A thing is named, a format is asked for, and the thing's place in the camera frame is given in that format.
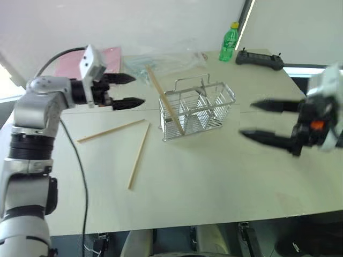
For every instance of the dark rounded shape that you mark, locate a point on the dark rounded shape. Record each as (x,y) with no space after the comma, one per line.
(311,235)

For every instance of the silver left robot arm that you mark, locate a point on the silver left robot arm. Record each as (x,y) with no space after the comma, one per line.
(34,107)

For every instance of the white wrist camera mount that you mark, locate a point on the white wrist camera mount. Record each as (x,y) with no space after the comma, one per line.
(331,80)
(88,61)

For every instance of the wooden chopstick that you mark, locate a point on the wooden chopstick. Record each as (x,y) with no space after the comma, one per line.
(110,131)
(163,96)
(138,156)

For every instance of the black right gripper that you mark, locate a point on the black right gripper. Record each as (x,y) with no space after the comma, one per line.
(311,117)

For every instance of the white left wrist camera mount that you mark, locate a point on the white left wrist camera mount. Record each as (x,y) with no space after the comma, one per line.
(88,61)

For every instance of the pink folder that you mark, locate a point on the pink folder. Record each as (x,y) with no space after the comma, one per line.
(107,60)

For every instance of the dark post with light strip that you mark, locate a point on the dark post with light strip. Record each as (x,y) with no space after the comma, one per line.
(245,24)

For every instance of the metal spoon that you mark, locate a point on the metal spoon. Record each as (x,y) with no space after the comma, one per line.
(202,89)

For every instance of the pale rounded shape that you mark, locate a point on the pale rounded shape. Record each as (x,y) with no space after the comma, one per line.
(136,243)

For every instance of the clear plastic bag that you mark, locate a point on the clear plastic bag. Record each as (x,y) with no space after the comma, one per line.
(166,63)

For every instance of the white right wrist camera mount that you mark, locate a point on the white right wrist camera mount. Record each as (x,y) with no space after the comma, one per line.
(331,80)

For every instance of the black handheld controller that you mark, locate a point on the black handheld controller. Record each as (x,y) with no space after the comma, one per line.
(258,59)

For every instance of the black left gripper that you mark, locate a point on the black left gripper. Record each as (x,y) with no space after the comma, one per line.
(100,89)

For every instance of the green plastic bottle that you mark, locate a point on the green plastic bottle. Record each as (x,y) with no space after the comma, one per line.
(228,44)

